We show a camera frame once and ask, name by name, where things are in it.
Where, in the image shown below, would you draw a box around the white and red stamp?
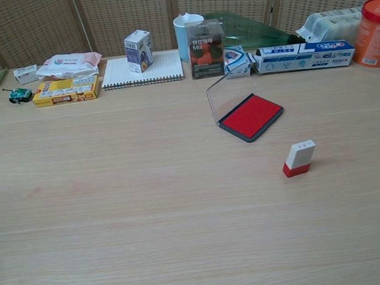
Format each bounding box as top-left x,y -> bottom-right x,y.
279,139 -> 320,178

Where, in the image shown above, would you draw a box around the red ink pad case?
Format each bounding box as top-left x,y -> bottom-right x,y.
204,70 -> 288,147

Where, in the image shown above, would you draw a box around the white spiral notebook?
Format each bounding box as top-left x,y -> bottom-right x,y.
99,51 -> 186,91

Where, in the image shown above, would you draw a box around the blue white soap box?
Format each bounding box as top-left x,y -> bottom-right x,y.
222,44 -> 254,80

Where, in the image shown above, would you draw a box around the clear box red items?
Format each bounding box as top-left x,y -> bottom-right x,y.
185,17 -> 229,80

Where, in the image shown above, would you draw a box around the small purple white carton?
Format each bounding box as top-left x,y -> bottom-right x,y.
122,28 -> 155,75

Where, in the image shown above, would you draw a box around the white light-blue cup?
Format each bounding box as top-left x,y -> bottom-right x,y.
172,11 -> 209,64

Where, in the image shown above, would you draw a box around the green plastic bottle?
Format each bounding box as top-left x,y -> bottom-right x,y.
202,3 -> 306,53

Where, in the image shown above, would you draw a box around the yellow flat box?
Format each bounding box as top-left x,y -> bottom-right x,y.
30,74 -> 102,109

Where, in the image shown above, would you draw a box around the blue white toothpaste box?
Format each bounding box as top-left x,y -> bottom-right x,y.
250,38 -> 358,76

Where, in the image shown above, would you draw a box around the wooden woven folding screen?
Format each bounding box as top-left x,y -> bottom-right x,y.
0,0 -> 380,72

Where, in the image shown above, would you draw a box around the pink white wet wipes pack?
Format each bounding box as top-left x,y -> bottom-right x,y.
34,50 -> 104,83

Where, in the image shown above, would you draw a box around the small white box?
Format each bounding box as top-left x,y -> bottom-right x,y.
12,64 -> 40,87

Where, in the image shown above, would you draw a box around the white plastic wrapped package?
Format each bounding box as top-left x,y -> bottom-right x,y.
294,5 -> 367,45

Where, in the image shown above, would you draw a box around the orange canister with red lid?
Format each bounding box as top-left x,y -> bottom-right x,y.
346,0 -> 380,70

